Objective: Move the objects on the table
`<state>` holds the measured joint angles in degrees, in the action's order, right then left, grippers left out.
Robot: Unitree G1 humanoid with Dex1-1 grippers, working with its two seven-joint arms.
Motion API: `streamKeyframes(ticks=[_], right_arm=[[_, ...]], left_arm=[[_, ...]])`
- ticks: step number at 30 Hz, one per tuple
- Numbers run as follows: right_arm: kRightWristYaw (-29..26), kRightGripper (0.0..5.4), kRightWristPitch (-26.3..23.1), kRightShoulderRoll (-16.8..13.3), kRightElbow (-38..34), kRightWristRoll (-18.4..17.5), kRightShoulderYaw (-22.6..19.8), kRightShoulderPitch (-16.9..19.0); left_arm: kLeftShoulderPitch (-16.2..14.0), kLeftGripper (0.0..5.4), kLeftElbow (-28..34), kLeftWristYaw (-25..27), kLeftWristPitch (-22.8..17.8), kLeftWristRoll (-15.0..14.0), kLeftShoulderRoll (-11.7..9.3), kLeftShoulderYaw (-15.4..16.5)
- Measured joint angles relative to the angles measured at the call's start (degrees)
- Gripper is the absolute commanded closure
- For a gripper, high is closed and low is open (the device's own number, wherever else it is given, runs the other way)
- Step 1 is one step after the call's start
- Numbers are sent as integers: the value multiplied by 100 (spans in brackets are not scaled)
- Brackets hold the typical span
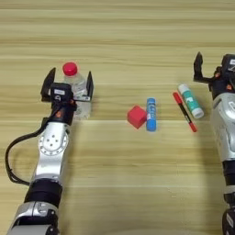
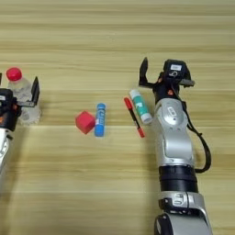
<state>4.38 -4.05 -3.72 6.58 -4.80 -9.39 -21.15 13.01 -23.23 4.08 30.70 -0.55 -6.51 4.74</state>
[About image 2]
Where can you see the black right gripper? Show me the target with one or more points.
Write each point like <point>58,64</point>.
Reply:
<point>165,91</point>

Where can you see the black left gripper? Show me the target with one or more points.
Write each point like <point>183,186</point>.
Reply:
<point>9,117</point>

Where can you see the clear bottle red cap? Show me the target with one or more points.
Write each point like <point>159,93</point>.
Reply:
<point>23,90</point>

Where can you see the green white glue stick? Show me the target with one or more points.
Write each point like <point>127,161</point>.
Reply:
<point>140,107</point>

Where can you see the red black marker pen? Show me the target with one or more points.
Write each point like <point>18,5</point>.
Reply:
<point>128,103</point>

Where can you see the red cube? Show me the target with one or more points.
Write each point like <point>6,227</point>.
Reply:
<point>85,122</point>

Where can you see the blue glue stick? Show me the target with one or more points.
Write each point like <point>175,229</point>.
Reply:
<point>100,120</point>

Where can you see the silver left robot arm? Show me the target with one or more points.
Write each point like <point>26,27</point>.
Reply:
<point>3,153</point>

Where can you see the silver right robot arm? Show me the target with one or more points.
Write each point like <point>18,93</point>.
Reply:
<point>174,143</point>

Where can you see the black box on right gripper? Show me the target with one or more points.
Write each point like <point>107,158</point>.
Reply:
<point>176,70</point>

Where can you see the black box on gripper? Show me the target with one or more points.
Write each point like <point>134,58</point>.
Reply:
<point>6,98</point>
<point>176,70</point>

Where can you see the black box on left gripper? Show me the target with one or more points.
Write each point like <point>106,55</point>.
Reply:
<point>6,98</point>

